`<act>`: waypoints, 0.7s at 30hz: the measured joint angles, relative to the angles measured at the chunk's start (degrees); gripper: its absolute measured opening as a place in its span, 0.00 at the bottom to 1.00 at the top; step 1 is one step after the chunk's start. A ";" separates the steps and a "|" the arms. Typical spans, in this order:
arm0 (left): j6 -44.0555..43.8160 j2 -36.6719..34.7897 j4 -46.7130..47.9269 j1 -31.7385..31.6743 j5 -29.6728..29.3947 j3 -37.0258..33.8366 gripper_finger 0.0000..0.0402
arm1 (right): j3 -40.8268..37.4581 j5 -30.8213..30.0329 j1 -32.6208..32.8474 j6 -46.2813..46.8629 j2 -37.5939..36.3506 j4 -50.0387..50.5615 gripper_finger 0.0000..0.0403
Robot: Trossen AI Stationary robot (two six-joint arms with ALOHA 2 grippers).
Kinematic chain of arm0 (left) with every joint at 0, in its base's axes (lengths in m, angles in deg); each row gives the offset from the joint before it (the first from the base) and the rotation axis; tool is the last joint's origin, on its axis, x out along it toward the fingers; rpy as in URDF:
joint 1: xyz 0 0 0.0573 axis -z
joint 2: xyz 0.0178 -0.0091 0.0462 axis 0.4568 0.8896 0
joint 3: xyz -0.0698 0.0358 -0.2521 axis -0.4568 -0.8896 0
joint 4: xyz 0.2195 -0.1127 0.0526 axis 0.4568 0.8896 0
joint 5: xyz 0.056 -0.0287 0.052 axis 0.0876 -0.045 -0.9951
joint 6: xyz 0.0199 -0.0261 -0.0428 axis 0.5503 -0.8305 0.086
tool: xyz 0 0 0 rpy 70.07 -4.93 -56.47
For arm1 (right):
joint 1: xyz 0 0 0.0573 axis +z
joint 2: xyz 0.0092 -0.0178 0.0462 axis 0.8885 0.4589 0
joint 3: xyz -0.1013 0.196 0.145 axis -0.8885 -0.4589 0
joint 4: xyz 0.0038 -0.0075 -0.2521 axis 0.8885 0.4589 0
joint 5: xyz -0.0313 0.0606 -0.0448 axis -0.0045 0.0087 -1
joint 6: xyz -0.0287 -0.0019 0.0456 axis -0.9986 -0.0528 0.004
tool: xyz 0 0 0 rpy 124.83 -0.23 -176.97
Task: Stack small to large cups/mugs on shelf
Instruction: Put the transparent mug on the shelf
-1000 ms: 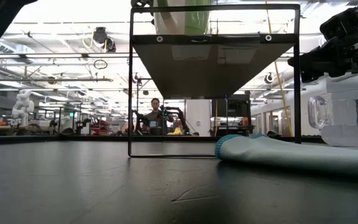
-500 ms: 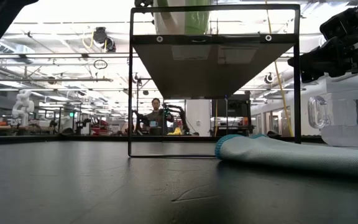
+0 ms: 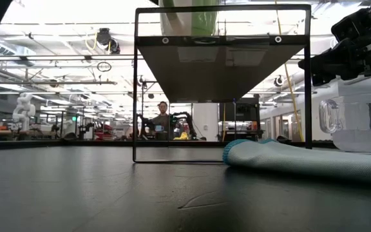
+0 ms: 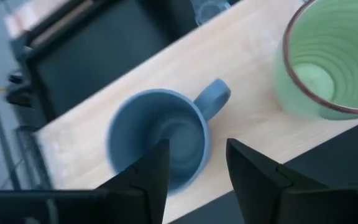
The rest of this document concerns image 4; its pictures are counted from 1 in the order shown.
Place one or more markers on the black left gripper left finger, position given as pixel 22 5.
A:
pixel 155 186

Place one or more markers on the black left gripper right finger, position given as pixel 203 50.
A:
pixel 253 180

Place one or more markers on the blue ceramic mug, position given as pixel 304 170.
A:
pixel 185 137

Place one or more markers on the green ceramic mug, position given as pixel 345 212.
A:
pixel 337 46

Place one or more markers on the clear glass mug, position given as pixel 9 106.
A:
pixel 208 11

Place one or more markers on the wooden board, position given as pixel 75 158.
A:
pixel 244 62

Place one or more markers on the black computer case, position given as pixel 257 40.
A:
pixel 26 149

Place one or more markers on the wooden table side panel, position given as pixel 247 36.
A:
pixel 26 18

